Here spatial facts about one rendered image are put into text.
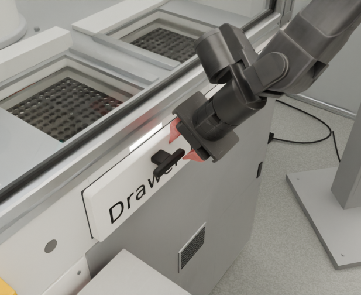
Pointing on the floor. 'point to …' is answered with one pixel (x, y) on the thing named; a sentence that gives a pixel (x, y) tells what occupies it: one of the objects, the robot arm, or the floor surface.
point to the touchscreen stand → (346, 192)
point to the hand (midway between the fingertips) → (179, 147)
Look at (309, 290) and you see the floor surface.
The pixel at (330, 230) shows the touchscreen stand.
